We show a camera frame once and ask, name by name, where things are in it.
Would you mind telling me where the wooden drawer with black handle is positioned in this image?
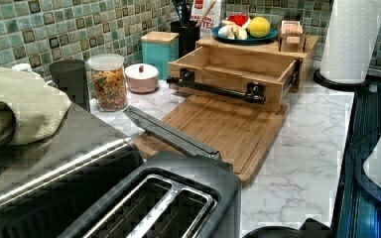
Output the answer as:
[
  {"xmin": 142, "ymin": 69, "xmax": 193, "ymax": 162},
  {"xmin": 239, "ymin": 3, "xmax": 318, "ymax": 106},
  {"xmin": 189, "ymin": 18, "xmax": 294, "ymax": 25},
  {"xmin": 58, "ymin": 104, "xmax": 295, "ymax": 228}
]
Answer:
[{"xmin": 167, "ymin": 47, "xmax": 301, "ymax": 113}]

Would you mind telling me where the bamboo cutting board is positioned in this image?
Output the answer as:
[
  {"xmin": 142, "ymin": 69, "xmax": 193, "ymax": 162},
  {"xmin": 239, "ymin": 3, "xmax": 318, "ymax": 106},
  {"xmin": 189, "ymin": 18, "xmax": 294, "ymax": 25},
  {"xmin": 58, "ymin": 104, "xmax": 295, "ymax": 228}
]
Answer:
[{"xmin": 134, "ymin": 94, "xmax": 289, "ymax": 188}]

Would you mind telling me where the black two-slot toaster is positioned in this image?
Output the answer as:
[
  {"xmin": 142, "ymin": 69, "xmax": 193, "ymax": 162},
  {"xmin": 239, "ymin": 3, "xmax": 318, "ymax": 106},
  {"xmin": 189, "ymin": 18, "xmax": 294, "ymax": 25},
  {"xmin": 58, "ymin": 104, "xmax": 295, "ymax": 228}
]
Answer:
[{"xmin": 58, "ymin": 152, "xmax": 242, "ymax": 238}]

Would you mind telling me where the teal canister with wooden lid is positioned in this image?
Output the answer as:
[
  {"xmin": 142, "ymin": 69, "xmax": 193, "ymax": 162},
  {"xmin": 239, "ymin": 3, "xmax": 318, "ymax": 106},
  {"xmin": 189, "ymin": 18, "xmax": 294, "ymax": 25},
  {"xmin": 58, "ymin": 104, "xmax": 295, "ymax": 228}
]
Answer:
[{"xmin": 141, "ymin": 31, "xmax": 179, "ymax": 80}]

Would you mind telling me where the black utensil holder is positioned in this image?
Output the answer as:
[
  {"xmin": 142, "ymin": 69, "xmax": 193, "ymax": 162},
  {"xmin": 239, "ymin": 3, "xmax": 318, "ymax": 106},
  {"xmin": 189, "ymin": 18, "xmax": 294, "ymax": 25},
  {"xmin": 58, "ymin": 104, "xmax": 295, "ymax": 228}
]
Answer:
[{"xmin": 170, "ymin": 21, "xmax": 200, "ymax": 58}]

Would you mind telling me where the clear jar of cereal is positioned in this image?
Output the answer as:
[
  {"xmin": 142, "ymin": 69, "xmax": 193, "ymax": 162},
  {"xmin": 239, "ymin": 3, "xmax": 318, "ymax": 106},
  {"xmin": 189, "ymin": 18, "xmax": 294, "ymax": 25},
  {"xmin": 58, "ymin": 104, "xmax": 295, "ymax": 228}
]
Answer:
[{"xmin": 87, "ymin": 54, "xmax": 128, "ymax": 111}]

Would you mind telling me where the oat bites cereal box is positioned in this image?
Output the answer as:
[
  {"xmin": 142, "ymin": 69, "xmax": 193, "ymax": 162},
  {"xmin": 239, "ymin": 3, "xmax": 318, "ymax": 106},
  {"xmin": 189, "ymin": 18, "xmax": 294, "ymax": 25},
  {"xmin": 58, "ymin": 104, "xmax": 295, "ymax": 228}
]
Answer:
[{"xmin": 190, "ymin": 0, "xmax": 221, "ymax": 38}]

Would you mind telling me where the yellow lemon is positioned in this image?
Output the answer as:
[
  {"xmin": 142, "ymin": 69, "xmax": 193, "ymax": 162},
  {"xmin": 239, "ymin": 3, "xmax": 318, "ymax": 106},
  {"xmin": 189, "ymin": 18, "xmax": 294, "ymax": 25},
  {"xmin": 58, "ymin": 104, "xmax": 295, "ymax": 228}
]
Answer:
[{"xmin": 248, "ymin": 17, "xmax": 270, "ymax": 38}]

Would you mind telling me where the wooden spoon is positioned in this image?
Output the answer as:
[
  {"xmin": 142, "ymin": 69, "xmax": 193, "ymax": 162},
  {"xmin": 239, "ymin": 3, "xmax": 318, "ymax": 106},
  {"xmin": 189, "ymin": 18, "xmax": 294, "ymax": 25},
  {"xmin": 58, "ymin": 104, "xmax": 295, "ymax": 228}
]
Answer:
[{"xmin": 195, "ymin": 0, "xmax": 216, "ymax": 27}]

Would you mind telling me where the blue plate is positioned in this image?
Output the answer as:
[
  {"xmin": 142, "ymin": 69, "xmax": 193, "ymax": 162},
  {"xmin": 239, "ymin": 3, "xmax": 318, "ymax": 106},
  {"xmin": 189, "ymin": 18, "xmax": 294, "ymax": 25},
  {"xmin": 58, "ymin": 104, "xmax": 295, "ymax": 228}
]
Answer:
[{"xmin": 211, "ymin": 26, "xmax": 278, "ymax": 45}]

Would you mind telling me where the dark grey cup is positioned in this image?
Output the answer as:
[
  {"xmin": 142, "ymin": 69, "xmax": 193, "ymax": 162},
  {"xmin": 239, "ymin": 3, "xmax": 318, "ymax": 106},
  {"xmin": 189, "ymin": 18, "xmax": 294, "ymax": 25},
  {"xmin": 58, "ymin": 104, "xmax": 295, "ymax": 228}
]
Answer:
[{"xmin": 50, "ymin": 59, "xmax": 90, "ymax": 111}]

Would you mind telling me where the stash tea bag box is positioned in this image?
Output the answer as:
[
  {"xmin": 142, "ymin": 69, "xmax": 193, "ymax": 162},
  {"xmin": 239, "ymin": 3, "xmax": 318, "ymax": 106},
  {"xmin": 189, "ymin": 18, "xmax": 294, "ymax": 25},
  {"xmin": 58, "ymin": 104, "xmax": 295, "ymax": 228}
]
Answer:
[{"xmin": 278, "ymin": 20, "xmax": 307, "ymax": 53}]

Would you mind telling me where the black paper towel holder base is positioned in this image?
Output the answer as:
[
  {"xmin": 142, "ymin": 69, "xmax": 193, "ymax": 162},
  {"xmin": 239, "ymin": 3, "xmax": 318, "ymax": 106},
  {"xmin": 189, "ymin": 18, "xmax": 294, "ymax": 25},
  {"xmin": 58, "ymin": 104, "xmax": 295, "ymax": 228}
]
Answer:
[{"xmin": 314, "ymin": 69, "xmax": 369, "ymax": 92}]

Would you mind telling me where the stainless steel toaster oven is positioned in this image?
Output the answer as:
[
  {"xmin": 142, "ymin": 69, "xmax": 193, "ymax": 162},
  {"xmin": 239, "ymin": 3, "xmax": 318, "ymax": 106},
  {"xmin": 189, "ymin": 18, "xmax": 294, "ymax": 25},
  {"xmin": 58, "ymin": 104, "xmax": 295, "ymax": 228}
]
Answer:
[{"xmin": 0, "ymin": 105, "xmax": 148, "ymax": 238}]

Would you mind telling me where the beige folded cloth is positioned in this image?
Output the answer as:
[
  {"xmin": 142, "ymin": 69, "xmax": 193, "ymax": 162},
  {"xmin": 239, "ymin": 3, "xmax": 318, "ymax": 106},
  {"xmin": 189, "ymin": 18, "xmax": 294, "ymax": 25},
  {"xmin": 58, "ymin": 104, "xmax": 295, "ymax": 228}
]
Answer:
[{"xmin": 0, "ymin": 67, "xmax": 70, "ymax": 145}]

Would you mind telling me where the white paper towel roll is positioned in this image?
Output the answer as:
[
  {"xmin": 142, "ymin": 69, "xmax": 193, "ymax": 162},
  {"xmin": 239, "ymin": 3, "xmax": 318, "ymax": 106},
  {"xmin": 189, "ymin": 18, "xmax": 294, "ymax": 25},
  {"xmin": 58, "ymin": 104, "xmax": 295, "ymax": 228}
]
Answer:
[{"xmin": 319, "ymin": 0, "xmax": 381, "ymax": 84}]

